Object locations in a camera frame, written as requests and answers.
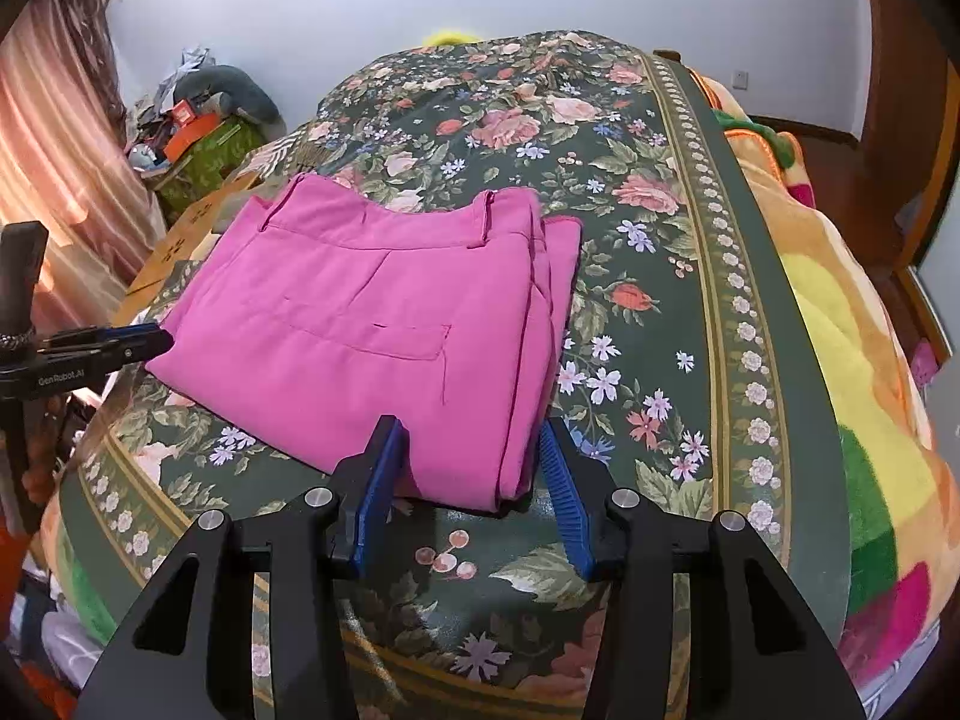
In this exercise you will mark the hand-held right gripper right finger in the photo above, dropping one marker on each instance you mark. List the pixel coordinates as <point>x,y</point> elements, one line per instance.
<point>570,510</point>

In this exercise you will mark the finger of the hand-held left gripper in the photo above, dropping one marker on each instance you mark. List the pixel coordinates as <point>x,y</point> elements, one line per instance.
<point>82,336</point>
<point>146,349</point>

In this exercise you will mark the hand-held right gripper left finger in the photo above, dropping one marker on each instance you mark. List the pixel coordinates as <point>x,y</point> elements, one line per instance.
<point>375,495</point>

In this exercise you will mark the pink pants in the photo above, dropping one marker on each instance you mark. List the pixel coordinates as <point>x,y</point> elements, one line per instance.
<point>337,315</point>

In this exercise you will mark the brown cardboard box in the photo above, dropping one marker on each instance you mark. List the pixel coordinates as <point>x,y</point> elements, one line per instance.
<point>191,229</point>

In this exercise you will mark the pink striped curtain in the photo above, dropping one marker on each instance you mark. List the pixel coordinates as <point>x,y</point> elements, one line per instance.
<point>60,127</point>

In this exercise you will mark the orange box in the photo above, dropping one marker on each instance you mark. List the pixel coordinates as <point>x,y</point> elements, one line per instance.
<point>191,136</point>

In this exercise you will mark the pile of clutter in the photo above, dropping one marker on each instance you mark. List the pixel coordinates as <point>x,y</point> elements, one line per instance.
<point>161,112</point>

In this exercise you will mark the striped patterned sheet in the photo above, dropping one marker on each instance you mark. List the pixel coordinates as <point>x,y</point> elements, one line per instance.
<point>289,154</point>

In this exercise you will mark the grey plush toy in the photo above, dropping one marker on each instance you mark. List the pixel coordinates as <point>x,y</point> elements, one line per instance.
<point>232,86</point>

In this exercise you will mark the dark floral blanket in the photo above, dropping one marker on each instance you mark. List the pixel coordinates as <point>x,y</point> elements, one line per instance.
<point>637,240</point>

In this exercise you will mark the colourful fleece blanket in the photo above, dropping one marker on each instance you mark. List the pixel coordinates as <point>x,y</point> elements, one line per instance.
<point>862,352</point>

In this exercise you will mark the yellow curved object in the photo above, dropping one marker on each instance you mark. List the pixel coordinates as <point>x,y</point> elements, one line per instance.
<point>450,37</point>

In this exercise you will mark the brown wooden door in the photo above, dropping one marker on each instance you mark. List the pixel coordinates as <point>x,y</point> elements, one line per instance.
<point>892,37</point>

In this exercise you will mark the white wall socket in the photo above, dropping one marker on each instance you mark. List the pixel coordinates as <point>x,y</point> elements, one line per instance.
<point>740,79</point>

